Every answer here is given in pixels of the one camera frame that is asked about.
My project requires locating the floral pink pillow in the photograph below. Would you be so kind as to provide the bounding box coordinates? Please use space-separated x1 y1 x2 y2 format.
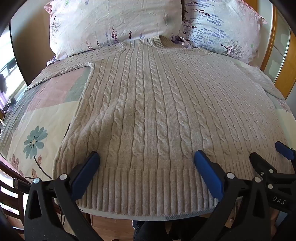
44 0 183 61

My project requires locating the orange wooden glass cabinet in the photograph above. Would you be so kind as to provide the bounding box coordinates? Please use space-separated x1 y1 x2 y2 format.
259 0 296 100

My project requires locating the dark wooden chair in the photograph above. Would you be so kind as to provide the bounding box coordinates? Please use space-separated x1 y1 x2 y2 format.
0 159 31 234

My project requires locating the floral patchwork quilt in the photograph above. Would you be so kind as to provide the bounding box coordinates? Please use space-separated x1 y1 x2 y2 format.
0 54 296 222

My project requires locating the brown wooden headboard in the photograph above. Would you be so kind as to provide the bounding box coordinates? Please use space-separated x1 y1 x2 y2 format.
10 6 56 87

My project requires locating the beige cable knit sweater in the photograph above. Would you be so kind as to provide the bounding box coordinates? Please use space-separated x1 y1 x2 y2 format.
25 35 295 217

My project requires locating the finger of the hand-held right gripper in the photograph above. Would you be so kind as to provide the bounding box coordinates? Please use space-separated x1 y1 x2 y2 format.
275 141 296 173
249 152 281 183

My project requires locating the window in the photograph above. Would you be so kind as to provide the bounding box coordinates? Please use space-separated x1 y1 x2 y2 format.
0 29 27 114

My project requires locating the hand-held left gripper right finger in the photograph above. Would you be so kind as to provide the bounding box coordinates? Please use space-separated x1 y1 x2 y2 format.
194 150 275 241

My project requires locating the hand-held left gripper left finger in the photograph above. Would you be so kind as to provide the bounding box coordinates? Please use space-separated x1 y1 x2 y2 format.
24 151 100 241

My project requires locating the floral lavender print pillow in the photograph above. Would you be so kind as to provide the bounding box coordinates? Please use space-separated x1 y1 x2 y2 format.
171 0 268 66

